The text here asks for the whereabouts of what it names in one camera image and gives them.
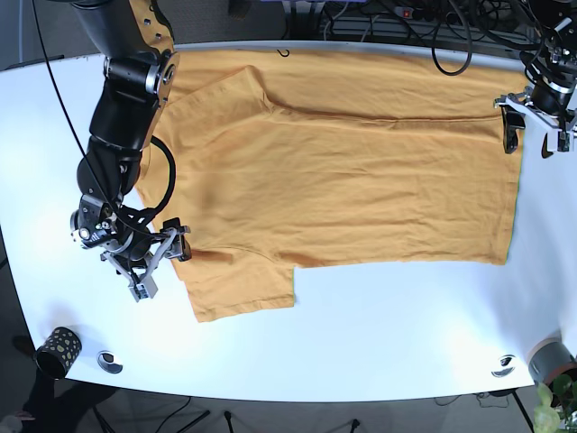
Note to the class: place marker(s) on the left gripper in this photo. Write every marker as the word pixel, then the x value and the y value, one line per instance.
pixel 560 128

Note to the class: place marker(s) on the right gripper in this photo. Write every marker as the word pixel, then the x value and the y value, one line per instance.
pixel 137 262

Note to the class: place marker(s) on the orange yellow T-shirt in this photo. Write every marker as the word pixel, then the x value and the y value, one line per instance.
pixel 326 158

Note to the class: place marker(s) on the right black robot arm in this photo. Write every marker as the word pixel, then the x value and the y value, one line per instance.
pixel 141 61

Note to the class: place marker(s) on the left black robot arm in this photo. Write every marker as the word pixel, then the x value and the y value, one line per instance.
pixel 543 34

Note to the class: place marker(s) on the black gold-dotted cup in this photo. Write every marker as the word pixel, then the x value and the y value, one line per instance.
pixel 58 353

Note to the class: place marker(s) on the grey plant pot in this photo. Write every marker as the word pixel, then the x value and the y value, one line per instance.
pixel 549 359

